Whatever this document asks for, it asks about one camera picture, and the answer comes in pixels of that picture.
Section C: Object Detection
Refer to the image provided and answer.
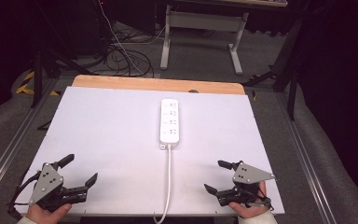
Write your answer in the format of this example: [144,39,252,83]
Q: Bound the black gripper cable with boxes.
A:
[7,172,42,217]
[244,185,275,211]

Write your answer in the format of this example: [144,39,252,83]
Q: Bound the yellow black floor tape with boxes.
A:
[14,70,62,97]

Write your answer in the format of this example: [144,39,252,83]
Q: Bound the person's left hand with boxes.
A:
[25,203,73,224]

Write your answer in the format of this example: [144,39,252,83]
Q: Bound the aluminium rail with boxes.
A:
[274,92,338,224]
[0,78,60,202]

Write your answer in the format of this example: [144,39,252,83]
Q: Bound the person's right hand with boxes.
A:
[227,180,273,219]

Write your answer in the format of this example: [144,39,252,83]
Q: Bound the white table cover board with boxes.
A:
[14,86,286,217]

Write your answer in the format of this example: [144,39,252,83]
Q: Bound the black equipment cabinet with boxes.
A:
[71,0,115,59]

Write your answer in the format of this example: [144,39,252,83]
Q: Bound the white power strip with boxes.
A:
[158,98,181,150]

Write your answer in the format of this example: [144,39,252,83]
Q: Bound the white power strip cable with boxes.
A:
[153,143,172,224]

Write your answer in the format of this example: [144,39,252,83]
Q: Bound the wooden table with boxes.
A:
[71,74,247,96]

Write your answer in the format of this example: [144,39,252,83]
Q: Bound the thin white floor cable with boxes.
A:
[98,0,145,77]

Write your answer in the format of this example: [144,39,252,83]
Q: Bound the white metal desk frame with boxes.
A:
[159,4,250,76]

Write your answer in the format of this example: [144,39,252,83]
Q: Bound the wooden desk top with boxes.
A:
[167,0,289,7]

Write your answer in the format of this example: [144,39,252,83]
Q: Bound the black floor cables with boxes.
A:
[104,42,155,78]

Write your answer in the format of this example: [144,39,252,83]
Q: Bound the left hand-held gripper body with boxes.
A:
[28,161,89,213]

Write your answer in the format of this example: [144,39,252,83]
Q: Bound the black metal stand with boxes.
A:
[31,0,91,109]
[241,17,304,121]

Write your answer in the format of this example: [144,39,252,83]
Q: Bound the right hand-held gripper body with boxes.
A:
[215,161,276,208]

